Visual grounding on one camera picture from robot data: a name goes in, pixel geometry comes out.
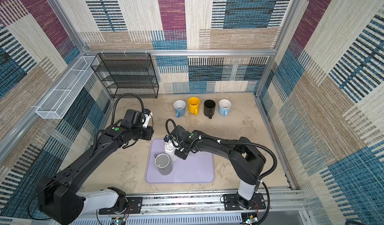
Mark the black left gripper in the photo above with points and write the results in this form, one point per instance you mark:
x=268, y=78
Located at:
x=150, y=133

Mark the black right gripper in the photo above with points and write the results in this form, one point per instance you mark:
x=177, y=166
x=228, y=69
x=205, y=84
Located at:
x=180, y=150

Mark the white pink mug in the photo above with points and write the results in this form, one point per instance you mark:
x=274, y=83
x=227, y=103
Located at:
x=170, y=151

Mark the grey mug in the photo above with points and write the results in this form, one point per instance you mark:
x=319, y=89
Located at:
x=164, y=164

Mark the teal dotted floral mug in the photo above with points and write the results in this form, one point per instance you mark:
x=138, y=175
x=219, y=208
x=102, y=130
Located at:
x=180, y=108

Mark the yellow mug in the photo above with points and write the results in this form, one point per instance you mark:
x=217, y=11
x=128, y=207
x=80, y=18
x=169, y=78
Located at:
x=194, y=105

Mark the black mug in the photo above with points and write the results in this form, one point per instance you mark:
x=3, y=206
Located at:
x=209, y=108

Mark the light blue mug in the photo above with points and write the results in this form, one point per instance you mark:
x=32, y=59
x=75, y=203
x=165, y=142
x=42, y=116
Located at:
x=224, y=107

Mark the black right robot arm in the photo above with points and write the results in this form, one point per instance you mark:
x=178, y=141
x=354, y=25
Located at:
x=247, y=161

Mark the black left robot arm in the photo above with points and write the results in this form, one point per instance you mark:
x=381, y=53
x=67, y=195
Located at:
x=60, y=197

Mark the lavender tray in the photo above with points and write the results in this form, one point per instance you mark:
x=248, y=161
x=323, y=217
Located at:
x=196, y=169

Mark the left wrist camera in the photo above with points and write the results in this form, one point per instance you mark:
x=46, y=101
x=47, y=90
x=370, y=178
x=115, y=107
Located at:
x=148, y=116

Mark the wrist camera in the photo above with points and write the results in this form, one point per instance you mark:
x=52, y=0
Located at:
x=148, y=116
x=169, y=140

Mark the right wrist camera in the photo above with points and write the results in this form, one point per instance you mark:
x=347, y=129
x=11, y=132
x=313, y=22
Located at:
x=169, y=140

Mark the black wire mesh shelf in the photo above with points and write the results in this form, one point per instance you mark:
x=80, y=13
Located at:
x=122, y=73

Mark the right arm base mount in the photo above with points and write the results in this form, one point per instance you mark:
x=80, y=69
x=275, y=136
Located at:
x=234, y=202

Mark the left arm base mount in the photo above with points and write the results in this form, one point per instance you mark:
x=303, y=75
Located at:
x=126, y=205

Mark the white wire mesh basket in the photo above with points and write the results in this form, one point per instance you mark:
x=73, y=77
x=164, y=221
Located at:
x=59, y=101

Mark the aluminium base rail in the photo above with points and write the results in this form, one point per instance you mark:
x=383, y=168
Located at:
x=284, y=207

